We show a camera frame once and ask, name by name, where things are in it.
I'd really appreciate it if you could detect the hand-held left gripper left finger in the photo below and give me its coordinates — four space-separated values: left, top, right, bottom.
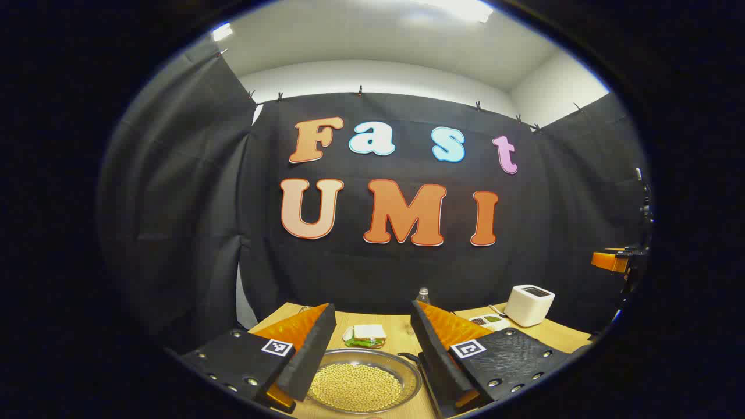
178 303 337 415

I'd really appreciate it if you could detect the white plate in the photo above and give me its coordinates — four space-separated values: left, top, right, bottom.
342 326 388 349

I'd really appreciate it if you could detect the steel pot with black handle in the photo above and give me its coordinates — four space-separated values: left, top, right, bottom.
306 348 423 415

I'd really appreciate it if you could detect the sandwich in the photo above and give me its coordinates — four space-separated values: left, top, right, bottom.
353 324 388 345

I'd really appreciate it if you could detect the black backdrop cloth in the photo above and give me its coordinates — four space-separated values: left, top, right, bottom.
98 41 652 350

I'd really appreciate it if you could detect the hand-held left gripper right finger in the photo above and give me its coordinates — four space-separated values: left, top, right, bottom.
410 300 574 418

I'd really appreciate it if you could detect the white toaster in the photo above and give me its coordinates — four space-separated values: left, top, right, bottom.
505 285 555 328

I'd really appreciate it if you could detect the row of black cloth clips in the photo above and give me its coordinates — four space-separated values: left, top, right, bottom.
218 49 583 132

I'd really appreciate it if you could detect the pile of soybeans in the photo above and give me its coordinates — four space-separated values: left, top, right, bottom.
310 363 403 413

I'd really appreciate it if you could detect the small white divided dish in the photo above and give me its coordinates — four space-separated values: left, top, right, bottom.
469 314 512 331

